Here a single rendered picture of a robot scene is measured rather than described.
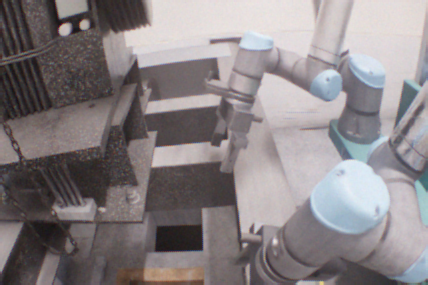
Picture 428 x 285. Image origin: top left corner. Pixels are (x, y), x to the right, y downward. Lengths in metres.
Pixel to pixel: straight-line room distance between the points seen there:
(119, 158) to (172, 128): 0.47
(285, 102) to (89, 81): 1.57
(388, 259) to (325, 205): 0.11
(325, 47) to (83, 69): 0.60
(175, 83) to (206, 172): 1.17
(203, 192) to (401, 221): 0.75
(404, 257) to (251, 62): 0.53
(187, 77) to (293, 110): 0.77
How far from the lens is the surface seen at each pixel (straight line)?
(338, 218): 0.28
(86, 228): 1.75
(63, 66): 0.83
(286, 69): 0.73
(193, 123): 1.21
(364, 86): 0.82
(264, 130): 1.01
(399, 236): 0.33
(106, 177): 0.85
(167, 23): 1.95
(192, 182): 0.95
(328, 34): 0.66
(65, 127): 0.76
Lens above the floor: 1.22
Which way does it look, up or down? 35 degrees down
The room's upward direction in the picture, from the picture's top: 7 degrees counter-clockwise
